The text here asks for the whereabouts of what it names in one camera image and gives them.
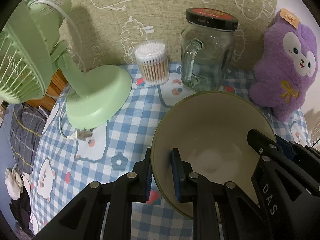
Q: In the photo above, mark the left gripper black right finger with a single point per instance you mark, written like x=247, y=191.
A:
x=220, y=211

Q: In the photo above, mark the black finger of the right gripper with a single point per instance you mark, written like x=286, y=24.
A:
x=263, y=145
x=298, y=153

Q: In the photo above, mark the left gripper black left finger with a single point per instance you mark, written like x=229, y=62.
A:
x=103, y=211

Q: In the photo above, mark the cream ceramic bowl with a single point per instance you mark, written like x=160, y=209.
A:
x=210, y=131

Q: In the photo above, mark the white floor fan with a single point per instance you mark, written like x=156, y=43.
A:
x=315, y=135

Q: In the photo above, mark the white crumpled cloth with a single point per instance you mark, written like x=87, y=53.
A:
x=13, y=182

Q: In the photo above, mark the purple plush bunny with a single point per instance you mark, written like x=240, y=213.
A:
x=288, y=66

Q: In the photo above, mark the grey plaid pillow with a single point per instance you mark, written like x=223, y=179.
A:
x=27, y=125

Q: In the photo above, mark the glass jar black lid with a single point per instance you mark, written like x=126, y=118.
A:
x=207, y=44

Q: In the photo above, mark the wooden bed headboard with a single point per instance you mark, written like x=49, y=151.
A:
x=55, y=88

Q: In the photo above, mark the cotton swab container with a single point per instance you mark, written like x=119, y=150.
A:
x=152, y=59

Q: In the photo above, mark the green desk fan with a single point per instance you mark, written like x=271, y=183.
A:
x=31, y=53

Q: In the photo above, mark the olive cartoon print mat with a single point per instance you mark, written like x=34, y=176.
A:
x=106, y=31

